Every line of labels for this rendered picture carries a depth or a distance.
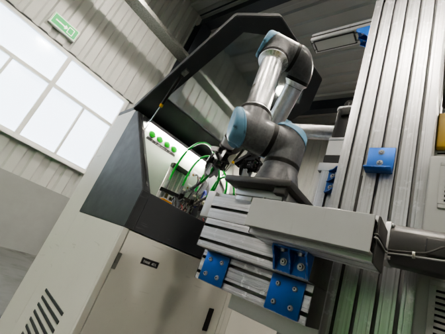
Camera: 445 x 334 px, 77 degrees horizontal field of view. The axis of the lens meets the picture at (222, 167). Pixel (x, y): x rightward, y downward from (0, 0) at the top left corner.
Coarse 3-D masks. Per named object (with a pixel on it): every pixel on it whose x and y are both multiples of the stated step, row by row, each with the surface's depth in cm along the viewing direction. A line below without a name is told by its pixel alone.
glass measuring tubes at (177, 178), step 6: (174, 162) 180; (180, 168) 183; (168, 174) 180; (174, 174) 182; (180, 174) 184; (186, 174) 186; (174, 180) 180; (180, 180) 186; (162, 186) 177; (168, 186) 180; (174, 186) 181; (180, 186) 183; (168, 198) 179; (174, 198) 181
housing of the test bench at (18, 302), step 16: (128, 112) 178; (112, 128) 185; (112, 144) 167; (96, 160) 173; (96, 176) 157; (80, 192) 162; (64, 208) 167; (80, 208) 149; (64, 224) 153; (48, 240) 157; (48, 256) 144; (32, 272) 148; (32, 288) 137; (16, 304) 141; (0, 320) 145; (16, 320) 131
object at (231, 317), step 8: (232, 168) 193; (224, 184) 190; (232, 192) 186; (232, 312) 143; (224, 320) 140; (232, 320) 143; (240, 320) 147; (248, 320) 151; (224, 328) 139; (232, 328) 143; (240, 328) 147; (248, 328) 151; (256, 328) 156; (264, 328) 160
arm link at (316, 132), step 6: (288, 120) 137; (300, 126) 137; (306, 126) 137; (312, 126) 137; (318, 126) 137; (324, 126) 137; (330, 126) 138; (306, 132) 136; (312, 132) 136; (318, 132) 136; (324, 132) 136; (330, 132) 136; (312, 138) 138; (318, 138) 138; (324, 138) 138
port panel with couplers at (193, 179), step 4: (196, 168) 196; (192, 172) 194; (196, 172) 196; (200, 172) 198; (192, 176) 194; (196, 176) 196; (200, 176) 198; (188, 180) 191; (192, 180) 194; (196, 180) 196; (188, 184) 191; (192, 184) 193; (184, 188) 189; (188, 188) 190; (188, 192) 191; (192, 192) 193; (184, 196) 189; (192, 208) 193
